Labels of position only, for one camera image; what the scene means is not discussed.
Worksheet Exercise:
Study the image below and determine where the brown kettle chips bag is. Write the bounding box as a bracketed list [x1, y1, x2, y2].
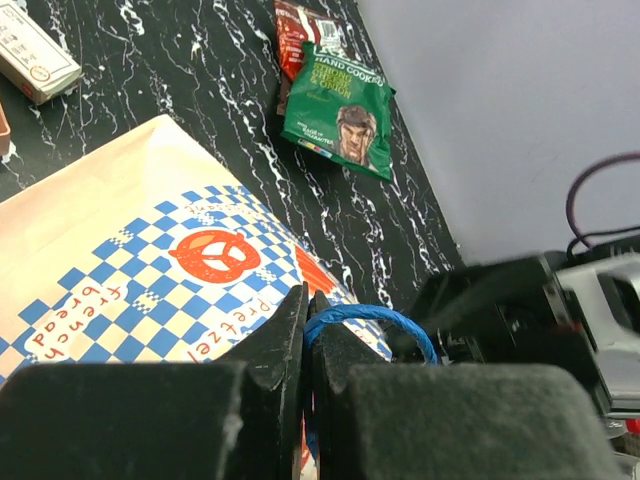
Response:
[276, 73, 292, 116]

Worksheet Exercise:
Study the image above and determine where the orange plastic file organizer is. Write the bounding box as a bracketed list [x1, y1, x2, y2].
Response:
[0, 105, 11, 156]

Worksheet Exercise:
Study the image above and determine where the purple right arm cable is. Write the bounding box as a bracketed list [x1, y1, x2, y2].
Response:
[565, 150, 640, 251]

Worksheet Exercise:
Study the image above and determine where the blue checkered paper bag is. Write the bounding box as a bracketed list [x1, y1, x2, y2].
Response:
[1, 116, 391, 479]

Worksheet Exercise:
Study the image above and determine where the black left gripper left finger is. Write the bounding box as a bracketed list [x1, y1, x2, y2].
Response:
[1, 285, 309, 479]

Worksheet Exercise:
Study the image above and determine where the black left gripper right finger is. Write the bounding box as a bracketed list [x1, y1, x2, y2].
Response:
[308, 293, 622, 479]

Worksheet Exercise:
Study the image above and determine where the red doritos bag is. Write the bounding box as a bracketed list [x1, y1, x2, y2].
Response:
[274, 0, 349, 82]

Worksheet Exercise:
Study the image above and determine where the small white red box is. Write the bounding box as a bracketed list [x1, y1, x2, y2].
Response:
[1, 1, 82, 105]

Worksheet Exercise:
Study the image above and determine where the green snack bag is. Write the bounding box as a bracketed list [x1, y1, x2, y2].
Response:
[282, 41, 395, 182]

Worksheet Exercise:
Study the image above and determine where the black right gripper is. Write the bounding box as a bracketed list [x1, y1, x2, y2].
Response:
[406, 252, 613, 415]

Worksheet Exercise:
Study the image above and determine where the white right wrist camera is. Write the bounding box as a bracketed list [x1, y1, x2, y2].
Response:
[556, 253, 639, 418]

